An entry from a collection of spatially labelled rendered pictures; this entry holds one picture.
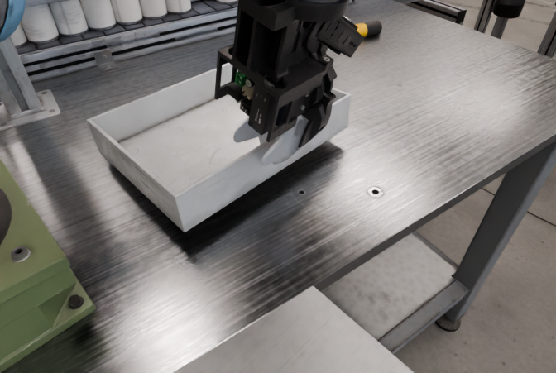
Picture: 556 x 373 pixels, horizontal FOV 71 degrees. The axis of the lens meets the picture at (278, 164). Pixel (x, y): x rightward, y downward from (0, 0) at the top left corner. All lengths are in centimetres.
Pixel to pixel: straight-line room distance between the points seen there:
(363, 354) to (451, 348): 101
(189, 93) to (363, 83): 30
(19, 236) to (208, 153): 23
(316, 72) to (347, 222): 19
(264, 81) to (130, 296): 24
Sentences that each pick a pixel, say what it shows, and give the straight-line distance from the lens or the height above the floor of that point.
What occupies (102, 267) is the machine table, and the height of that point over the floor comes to 83.
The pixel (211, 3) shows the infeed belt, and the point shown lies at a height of 88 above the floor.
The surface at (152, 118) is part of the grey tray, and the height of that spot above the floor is 86.
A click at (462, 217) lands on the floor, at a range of 173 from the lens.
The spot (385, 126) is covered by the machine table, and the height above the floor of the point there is 83.
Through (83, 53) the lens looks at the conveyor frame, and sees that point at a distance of 82.
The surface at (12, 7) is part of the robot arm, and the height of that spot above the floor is 104.
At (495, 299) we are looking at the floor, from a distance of 153.
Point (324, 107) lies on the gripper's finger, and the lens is 37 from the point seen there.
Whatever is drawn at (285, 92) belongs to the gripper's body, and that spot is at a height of 101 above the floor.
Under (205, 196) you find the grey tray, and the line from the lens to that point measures 40.
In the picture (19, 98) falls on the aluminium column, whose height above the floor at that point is 86.
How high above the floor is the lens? 116
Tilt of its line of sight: 40 degrees down
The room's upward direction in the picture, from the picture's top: straight up
